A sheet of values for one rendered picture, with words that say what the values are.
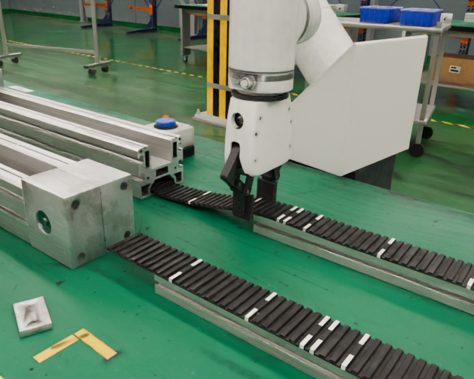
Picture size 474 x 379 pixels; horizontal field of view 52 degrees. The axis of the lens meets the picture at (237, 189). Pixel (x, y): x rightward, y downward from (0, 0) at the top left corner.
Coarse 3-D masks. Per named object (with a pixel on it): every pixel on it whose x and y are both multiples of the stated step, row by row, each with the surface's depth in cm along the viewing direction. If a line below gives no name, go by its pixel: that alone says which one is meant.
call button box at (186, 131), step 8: (160, 128) 93; (168, 128) 93; (176, 128) 94; (184, 128) 94; (192, 128) 95; (184, 136) 94; (192, 136) 96; (184, 144) 95; (192, 144) 96; (184, 152) 95; (192, 152) 97
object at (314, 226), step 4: (320, 216) 66; (312, 220) 64; (316, 220) 64; (320, 220) 65; (324, 220) 65; (328, 220) 65; (308, 224) 63; (312, 224) 63; (316, 224) 64; (320, 224) 64; (324, 224) 64; (304, 228) 62; (308, 228) 63; (312, 228) 62; (316, 228) 63; (320, 228) 63; (308, 232) 62; (312, 232) 62
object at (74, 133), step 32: (0, 96) 109; (32, 96) 104; (0, 128) 101; (32, 128) 91; (64, 128) 84; (96, 128) 91; (128, 128) 85; (96, 160) 81; (128, 160) 76; (160, 160) 81
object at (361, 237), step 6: (354, 234) 62; (360, 234) 62; (366, 234) 62; (372, 234) 62; (348, 240) 60; (354, 240) 60; (360, 240) 60; (366, 240) 61; (348, 246) 59; (354, 246) 59; (360, 246) 59
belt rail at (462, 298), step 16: (256, 224) 69; (272, 224) 66; (288, 240) 65; (304, 240) 64; (320, 240) 62; (320, 256) 63; (336, 256) 61; (352, 256) 60; (368, 256) 58; (368, 272) 59; (384, 272) 58; (400, 272) 56; (416, 272) 55; (416, 288) 56; (432, 288) 55; (448, 288) 53; (464, 288) 52; (448, 304) 54; (464, 304) 53
